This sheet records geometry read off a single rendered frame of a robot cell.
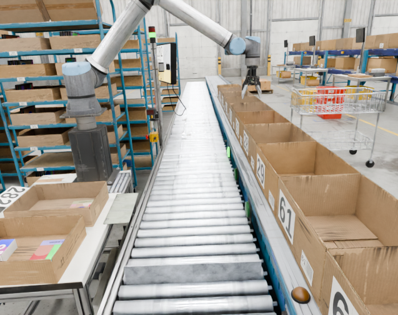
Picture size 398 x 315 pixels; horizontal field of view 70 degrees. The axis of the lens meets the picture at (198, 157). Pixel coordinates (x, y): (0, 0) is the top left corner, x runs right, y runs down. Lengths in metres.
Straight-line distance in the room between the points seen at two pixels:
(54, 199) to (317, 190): 1.31
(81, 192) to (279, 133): 1.19
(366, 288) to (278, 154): 0.78
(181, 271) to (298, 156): 0.79
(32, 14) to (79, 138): 1.41
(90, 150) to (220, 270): 1.08
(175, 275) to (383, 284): 0.60
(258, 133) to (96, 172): 1.01
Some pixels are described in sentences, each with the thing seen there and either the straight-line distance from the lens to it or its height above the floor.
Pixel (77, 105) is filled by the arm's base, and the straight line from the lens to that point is 1.73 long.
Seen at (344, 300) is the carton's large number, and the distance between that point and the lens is 0.67.
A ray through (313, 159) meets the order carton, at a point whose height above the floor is 0.96.
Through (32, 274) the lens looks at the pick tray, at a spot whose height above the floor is 0.79.
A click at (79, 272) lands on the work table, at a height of 0.75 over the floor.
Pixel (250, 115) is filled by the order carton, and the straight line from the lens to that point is 2.16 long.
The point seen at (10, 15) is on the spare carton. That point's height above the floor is 1.82.
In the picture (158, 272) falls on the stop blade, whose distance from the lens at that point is 1.04.
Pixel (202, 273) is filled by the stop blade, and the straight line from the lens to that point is 1.04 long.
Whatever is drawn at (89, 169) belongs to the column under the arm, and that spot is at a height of 0.85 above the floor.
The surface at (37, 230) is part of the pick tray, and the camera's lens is 1.44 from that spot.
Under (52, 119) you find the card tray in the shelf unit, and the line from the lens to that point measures 2.81.
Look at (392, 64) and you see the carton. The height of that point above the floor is 1.02.
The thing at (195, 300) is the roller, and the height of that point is 0.75.
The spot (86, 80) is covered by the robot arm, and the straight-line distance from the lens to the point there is 1.73.
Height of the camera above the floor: 1.46
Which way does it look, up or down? 20 degrees down
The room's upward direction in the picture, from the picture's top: 3 degrees counter-clockwise
